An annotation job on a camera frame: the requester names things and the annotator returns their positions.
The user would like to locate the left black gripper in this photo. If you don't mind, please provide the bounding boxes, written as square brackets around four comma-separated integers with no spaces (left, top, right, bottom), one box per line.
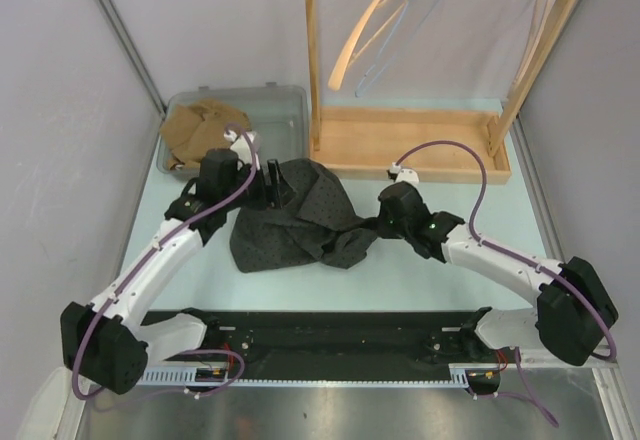
[222,160,297,212]

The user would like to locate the dark grey dotted skirt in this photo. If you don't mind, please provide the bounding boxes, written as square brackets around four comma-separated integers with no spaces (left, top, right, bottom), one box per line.
[229,159,378,273]

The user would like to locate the light wooden hanger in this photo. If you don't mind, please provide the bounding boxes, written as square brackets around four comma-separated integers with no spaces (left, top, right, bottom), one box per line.
[510,0,555,92]

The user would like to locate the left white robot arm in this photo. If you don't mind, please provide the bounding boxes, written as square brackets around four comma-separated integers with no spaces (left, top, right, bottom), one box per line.
[60,149,294,400]

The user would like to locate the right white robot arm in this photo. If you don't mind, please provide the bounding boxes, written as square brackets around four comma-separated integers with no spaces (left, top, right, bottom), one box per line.
[377,182,618,366]

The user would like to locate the hanging wooden hanger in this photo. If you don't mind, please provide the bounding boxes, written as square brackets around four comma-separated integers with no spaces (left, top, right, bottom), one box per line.
[327,0,411,92]

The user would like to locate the clear grey plastic bin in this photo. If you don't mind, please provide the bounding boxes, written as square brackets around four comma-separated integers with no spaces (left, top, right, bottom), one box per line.
[156,84,309,178]

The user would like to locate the wooden clothes rack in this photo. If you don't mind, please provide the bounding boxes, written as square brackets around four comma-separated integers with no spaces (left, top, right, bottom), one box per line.
[305,0,580,185]

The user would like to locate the tan crumpled cloth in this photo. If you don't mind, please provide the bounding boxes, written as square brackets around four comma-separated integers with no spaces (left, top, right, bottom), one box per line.
[160,98,252,170]

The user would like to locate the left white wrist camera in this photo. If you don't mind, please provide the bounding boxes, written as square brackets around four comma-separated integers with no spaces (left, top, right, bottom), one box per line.
[223,130,262,163]

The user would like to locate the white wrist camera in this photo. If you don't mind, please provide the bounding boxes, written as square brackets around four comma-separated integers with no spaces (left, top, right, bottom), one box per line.
[387,163,420,186]
[223,130,262,163]

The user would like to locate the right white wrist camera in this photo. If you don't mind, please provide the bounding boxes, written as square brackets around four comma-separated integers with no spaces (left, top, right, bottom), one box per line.
[387,163,420,186]

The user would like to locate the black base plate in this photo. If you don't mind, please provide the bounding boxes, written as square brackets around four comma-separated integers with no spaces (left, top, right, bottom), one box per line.
[139,308,521,380]

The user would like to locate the aluminium frame rail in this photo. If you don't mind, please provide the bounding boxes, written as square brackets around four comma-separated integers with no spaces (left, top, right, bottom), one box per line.
[520,348,616,368]

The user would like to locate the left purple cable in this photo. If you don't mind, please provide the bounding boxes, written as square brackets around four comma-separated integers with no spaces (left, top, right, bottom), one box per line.
[72,123,261,401]

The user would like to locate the purple cable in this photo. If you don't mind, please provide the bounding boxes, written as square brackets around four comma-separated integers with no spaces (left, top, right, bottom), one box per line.
[390,140,617,429]
[72,123,261,401]

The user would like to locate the light blue wire hanger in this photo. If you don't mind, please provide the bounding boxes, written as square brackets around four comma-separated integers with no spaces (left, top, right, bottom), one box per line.
[350,0,441,98]

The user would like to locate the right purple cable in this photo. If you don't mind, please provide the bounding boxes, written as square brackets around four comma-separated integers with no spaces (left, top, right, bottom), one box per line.
[390,140,617,429]

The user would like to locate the white slotted cable duct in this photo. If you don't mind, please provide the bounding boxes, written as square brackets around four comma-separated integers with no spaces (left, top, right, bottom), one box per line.
[137,366,469,389]

